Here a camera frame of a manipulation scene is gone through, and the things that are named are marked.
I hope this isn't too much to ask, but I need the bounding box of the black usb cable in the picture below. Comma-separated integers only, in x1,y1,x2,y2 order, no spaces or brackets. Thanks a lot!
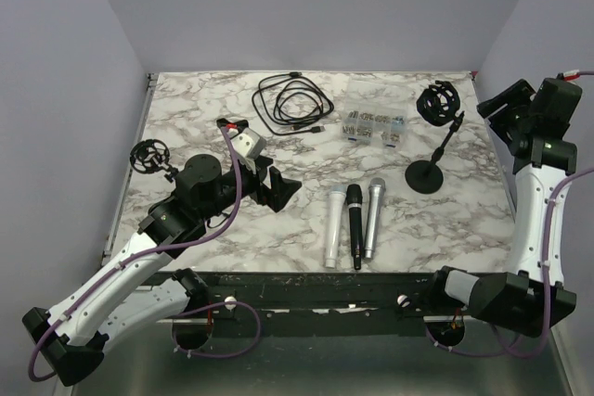
252,70,336,134

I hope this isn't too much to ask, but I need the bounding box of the black tripod mic stand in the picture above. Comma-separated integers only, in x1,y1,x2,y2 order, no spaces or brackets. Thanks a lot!
129,138,224,230

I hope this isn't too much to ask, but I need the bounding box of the clear plastic screw box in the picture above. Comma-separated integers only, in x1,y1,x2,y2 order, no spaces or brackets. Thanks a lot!
341,80,407,148

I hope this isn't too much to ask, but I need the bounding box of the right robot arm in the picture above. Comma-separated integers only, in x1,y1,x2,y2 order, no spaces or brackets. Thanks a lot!
425,78,582,338

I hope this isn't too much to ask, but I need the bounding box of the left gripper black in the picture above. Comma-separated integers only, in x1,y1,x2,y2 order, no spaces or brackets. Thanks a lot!
200,155,302,222

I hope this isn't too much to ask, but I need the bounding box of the white microphone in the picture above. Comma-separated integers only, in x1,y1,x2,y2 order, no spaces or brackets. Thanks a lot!
324,185,346,269

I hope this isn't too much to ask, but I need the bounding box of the black round-base mic stand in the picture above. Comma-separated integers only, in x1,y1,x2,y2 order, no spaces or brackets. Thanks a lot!
216,118,250,134

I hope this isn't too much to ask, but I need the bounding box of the black microphone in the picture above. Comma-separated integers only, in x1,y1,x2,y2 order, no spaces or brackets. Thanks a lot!
346,184,364,271

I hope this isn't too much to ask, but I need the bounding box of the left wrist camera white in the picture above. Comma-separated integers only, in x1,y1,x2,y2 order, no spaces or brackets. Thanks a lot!
230,128,266,171

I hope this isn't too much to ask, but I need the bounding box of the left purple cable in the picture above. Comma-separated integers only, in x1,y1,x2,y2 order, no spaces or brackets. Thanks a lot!
28,129,242,383

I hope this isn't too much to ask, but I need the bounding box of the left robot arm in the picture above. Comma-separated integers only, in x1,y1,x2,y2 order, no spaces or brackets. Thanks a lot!
22,154,302,387

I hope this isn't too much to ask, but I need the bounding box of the grey microphone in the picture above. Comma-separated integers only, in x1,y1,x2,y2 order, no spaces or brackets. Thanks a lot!
364,177,386,260

